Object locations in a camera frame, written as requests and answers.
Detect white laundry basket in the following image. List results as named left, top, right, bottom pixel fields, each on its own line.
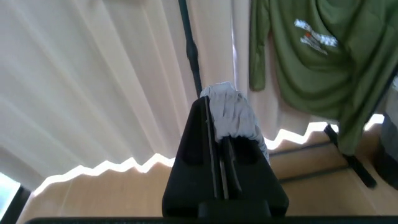
left=373, top=74, right=398, bottom=190

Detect pale grey shorts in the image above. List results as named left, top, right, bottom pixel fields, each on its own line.
left=200, top=82, right=271, bottom=162

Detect beige curtain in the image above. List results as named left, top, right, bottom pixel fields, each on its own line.
left=0, top=0, right=398, bottom=192

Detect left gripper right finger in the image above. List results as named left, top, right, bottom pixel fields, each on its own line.
left=220, top=136, right=290, bottom=217

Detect green long-sleeved shirt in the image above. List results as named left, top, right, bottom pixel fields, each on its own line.
left=248, top=0, right=398, bottom=156

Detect black clothes rack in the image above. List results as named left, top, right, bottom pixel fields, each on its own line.
left=177, top=0, right=398, bottom=189

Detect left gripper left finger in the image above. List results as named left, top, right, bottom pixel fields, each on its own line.
left=161, top=95, right=219, bottom=218

